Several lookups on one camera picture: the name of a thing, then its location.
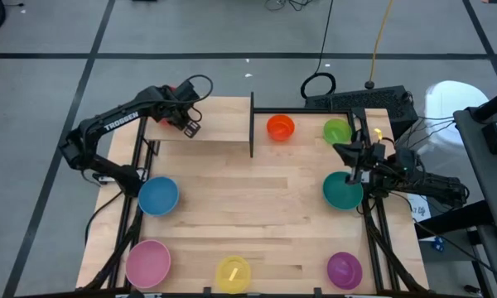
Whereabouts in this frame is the large blue plastic bowl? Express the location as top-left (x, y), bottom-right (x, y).
top-left (138, 175), bottom-right (180, 218)

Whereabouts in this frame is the large pink plastic bowl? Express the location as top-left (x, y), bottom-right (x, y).
top-left (124, 238), bottom-right (172, 290)

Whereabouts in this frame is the black coiled floor cable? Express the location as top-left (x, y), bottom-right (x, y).
top-left (300, 0), bottom-right (337, 100)

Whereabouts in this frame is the black cable bundle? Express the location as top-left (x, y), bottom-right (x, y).
top-left (263, 0), bottom-right (316, 12)

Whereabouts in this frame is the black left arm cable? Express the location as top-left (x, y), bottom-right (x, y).
top-left (177, 74), bottom-right (215, 125)

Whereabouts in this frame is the black metal table frame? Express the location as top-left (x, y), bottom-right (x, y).
top-left (75, 106), bottom-right (431, 298)

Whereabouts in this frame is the small yellow translucent bowl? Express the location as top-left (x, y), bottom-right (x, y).
top-left (215, 255), bottom-right (253, 295)

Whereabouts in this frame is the small orange translucent bowl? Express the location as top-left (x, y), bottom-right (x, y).
top-left (266, 114), bottom-right (296, 142)

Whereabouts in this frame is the large teal plastic bowl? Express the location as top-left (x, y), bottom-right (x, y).
top-left (321, 171), bottom-right (364, 212)

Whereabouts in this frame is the black computer case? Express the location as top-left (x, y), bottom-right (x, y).
top-left (304, 85), bottom-right (419, 140)

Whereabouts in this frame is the grey cart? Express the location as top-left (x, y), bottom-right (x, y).
top-left (413, 84), bottom-right (497, 298)

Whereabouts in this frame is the small green translucent bowl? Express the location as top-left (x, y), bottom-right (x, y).
top-left (322, 118), bottom-right (353, 146)

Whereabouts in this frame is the white paper sheet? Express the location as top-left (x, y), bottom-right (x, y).
top-left (408, 194), bottom-right (432, 223)

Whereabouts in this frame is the yellow extension cable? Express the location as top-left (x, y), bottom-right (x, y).
top-left (364, 0), bottom-right (395, 91)

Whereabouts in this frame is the small purple translucent bowl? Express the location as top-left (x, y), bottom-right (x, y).
top-left (326, 251), bottom-right (364, 291)

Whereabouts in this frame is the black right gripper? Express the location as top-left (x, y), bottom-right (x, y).
top-left (333, 141), bottom-right (398, 185)

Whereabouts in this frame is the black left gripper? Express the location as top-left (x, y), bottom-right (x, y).
top-left (157, 84), bottom-right (202, 139)

